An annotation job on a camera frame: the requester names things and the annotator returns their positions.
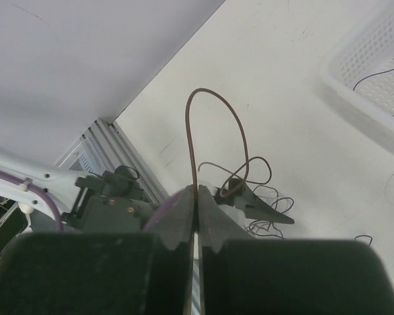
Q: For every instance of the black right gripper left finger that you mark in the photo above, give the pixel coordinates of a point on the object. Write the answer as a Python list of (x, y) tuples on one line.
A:
[(148, 272)]

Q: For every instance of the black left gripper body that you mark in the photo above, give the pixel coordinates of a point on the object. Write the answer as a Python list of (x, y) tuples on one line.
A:
[(111, 202)]

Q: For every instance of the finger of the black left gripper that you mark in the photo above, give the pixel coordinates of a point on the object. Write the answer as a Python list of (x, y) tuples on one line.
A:
[(240, 196)]

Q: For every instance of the aluminium table edge rail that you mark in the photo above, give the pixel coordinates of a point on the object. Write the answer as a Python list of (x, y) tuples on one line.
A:
[(104, 147)]

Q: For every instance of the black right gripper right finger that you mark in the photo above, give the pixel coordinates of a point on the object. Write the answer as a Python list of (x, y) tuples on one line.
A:
[(240, 274)]

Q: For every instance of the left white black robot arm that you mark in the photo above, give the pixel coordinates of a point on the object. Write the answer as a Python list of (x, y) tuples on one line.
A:
[(64, 194)]

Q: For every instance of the left white perforated basket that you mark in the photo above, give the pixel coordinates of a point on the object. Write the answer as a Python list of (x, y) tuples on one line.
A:
[(360, 68)]

